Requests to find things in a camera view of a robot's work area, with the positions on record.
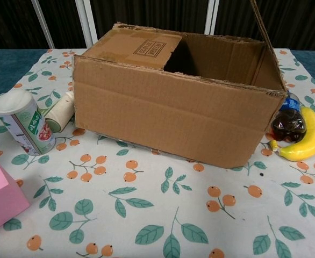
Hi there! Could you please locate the brown cardboard box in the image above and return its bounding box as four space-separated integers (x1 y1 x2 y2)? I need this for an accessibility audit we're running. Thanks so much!
71 0 288 169

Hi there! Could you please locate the white cap green jar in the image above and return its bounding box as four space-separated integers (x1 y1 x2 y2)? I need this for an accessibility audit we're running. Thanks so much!
0 89 56 156

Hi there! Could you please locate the floral leaf print tablecloth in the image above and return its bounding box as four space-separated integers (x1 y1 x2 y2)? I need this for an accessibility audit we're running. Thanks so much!
0 48 315 258

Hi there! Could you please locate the cola bottle blue label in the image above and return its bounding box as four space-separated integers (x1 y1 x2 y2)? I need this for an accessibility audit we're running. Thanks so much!
270 92 307 142

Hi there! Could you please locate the yellow banana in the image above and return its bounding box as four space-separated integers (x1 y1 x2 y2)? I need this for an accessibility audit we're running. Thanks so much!
270 106 315 162

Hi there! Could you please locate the teal table cover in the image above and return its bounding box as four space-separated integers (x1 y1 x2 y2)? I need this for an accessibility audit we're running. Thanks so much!
0 48 315 115

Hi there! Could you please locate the pink cube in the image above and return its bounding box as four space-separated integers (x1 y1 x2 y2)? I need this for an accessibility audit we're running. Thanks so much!
0 158 31 236

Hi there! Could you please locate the green-handled lint roller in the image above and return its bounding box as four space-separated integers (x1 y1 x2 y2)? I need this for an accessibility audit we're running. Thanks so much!
44 91 75 134

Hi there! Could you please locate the wide white frame post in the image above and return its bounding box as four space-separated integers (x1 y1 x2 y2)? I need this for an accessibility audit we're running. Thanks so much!
75 0 97 49

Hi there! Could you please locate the thin white frame post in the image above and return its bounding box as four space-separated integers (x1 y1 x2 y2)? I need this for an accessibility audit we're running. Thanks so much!
30 0 54 49

